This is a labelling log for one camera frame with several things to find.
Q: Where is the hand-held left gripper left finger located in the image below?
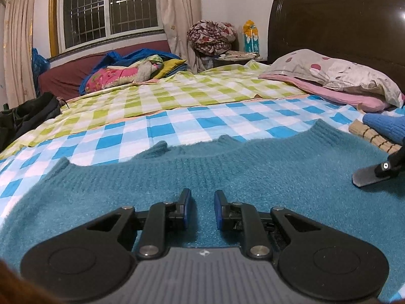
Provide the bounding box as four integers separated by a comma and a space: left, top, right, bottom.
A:
76, 188, 193, 259

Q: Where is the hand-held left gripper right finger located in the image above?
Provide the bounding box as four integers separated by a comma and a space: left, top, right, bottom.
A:
214, 190, 333, 260

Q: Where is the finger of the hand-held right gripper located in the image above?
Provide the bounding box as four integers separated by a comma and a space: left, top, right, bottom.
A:
352, 144, 405, 188

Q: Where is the teal knitted sweater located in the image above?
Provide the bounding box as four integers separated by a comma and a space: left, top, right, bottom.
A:
0, 119, 405, 304

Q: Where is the pile of dark clothes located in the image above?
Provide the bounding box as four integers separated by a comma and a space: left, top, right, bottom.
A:
0, 92, 63, 151

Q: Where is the olive striped folded cloth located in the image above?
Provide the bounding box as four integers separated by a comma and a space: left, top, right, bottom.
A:
348, 119, 404, 154

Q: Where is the blue folded knit cloth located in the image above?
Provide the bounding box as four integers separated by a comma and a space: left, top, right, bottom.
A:
362, 113, 405, 147

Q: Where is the blue checked bed sheet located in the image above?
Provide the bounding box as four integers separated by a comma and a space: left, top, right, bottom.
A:
0, 94, 405, 211

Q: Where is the pink pillow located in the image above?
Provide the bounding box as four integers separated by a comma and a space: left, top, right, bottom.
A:
258, 73, 397, 113

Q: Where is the white dotted pillow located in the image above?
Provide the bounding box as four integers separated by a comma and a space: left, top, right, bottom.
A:
261, 49, 404, 107

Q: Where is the green checked bed sheet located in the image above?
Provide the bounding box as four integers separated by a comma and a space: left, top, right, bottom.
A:
0, 60, 306, 161

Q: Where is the yellow folded cloth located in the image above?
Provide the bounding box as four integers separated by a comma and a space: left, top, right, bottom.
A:
156, 58, 188, 80

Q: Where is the beige crumpled cloth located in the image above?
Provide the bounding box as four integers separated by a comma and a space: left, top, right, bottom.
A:
135, 60, 163, 83

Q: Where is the dark wooden headboard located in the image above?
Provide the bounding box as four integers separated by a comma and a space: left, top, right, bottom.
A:
267, 0, 405, 96

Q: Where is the pink floral quilt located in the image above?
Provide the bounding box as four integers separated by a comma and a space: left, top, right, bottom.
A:
85, 65, 159, 94

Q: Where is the stack of papers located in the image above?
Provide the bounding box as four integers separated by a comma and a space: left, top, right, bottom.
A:
219, 50, 260, 61

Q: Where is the pile of colourful bedding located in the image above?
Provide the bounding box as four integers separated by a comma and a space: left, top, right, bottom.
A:
79, 48, 188, 96

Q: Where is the floral cloth bundle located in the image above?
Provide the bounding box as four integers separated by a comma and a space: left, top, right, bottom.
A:
187, 20, 238, 56

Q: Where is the yellow and blue package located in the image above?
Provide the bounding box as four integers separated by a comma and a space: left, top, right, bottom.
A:
242, 20, 260, 54

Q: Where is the maroon sofa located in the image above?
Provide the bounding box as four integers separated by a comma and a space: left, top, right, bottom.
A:
38, 40, 172, 98

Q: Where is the beige curtain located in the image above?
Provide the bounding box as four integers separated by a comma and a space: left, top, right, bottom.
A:
0, 0, 41, 102
154, 0, 204, 74

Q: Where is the blue plastic bag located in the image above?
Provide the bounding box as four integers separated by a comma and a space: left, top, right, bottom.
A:
31, 47, 51, 83

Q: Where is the barred window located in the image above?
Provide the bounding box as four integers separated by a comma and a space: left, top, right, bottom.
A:
56, 0, 161, 52

